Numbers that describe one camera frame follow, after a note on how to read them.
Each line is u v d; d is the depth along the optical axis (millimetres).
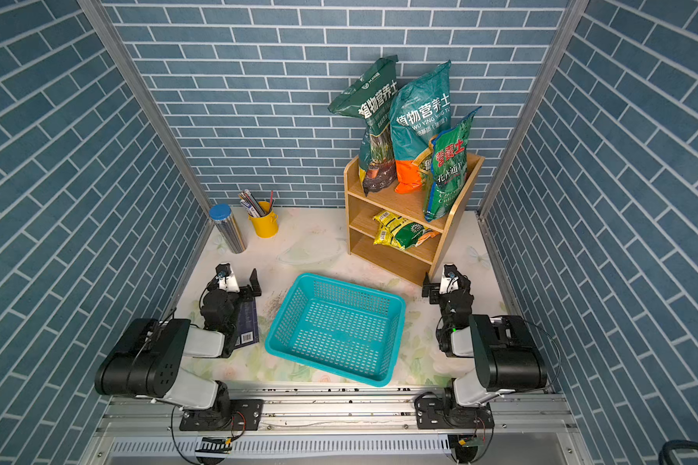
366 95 656
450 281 760
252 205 1001
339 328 891
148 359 448
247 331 875
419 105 697
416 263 868
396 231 868
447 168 663
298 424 732
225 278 758
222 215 926
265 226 1096
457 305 688
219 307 691
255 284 844
